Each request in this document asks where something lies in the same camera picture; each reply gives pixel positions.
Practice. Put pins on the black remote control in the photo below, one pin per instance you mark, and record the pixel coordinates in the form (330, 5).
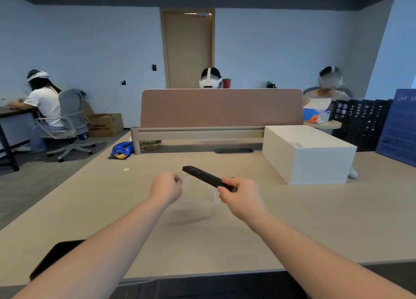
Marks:
(208, 178)

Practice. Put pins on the blue perforated panel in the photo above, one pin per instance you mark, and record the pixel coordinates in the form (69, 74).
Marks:
(399, 128)

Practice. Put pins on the brown desk divider panel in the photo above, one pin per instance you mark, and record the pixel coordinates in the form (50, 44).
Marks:
(221, 108)

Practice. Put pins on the person's right hand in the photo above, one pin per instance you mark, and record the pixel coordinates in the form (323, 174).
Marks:
(242, 199)

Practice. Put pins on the round beige side table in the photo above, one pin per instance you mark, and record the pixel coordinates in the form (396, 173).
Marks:
(325, 125)

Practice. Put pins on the white shoe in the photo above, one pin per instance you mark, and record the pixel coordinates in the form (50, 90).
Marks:
(353, 173)

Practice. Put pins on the person's right forearm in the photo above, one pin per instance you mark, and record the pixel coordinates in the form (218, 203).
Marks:
(325, 261)

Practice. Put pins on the blue snack packet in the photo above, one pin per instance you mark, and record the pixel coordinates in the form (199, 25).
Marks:
(122, 150)

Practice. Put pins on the small green plant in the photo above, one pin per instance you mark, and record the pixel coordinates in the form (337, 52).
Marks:
(270, 85)

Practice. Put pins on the dark wooden desk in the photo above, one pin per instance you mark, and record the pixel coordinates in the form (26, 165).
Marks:
(9, 136)

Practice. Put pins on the black perforated crate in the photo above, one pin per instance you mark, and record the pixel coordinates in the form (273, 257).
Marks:
(360, 124)

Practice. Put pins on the person's left hand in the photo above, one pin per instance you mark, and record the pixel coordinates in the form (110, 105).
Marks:
(165, 190)

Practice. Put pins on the person's right thumb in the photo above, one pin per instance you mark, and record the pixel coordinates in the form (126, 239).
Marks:
(230, 181)

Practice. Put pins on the white rectangular box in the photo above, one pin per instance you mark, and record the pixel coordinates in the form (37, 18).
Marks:
(307, 154)

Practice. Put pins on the red cup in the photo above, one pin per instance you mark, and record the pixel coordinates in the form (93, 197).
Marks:
(226, 83)

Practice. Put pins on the clear plastic bag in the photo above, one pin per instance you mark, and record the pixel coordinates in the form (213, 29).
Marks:
(198, 191)

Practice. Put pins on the wooden door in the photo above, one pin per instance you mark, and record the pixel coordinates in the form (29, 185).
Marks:
(188, 50)

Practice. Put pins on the person's left forearm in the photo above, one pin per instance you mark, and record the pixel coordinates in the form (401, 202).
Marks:
(94, 256)

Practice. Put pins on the person's left fingers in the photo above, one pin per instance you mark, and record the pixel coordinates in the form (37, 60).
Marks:
(178, 179)

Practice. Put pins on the cardboard box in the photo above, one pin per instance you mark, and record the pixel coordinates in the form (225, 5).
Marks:
(105, 124)

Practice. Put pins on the black phone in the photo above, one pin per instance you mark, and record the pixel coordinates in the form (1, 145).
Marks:
(53, 256)

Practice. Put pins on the small potted plant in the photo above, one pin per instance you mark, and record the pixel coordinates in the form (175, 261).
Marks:
(151, 144)

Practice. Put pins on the blue and white box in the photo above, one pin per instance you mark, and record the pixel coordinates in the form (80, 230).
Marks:
(317, 113)

